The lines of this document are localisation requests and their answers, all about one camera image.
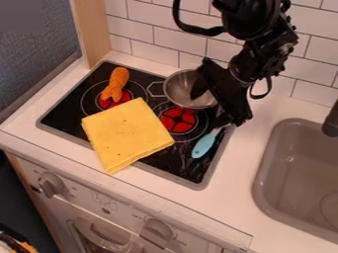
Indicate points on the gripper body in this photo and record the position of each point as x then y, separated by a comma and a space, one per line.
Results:
229, 92

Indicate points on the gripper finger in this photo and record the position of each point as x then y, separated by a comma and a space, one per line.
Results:
223, 116
199, 86

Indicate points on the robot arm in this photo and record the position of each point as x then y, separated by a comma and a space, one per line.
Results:
253, 23

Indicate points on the silver pot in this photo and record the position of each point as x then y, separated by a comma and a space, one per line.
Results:
178, 86

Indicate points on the light blue spatula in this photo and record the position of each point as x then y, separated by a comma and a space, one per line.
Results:
202, 146

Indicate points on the orange plush toy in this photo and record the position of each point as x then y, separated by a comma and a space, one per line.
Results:
118, 79

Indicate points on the yellow cloth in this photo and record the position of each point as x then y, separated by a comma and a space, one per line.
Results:
127, 135

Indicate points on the toy sink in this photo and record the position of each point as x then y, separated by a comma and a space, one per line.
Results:
299, 171

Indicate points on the toy stove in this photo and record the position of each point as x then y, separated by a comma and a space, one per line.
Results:
68, 115

